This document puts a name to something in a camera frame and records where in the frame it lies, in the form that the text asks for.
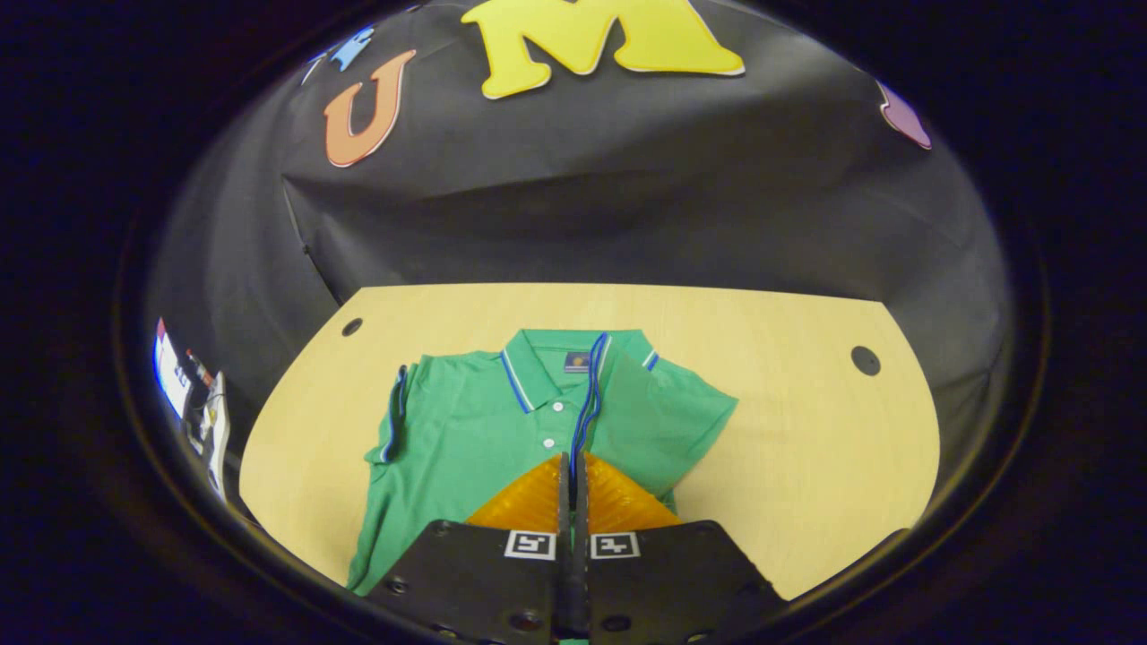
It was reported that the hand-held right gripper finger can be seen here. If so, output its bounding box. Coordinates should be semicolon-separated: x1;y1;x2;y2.
367;452;574;645
575;452;789;645

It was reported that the green T-shirt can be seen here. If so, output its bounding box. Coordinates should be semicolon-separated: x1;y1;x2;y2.
348;329;740;597

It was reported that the black backdrop cloth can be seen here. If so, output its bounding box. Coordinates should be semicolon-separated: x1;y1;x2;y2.
146;0;1015;503

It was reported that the white plastic stand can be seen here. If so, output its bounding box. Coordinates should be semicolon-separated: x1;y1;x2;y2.
184;372;232;501

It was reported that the lit computer monitor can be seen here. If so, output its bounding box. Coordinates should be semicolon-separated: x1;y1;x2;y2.
154;318;194;420

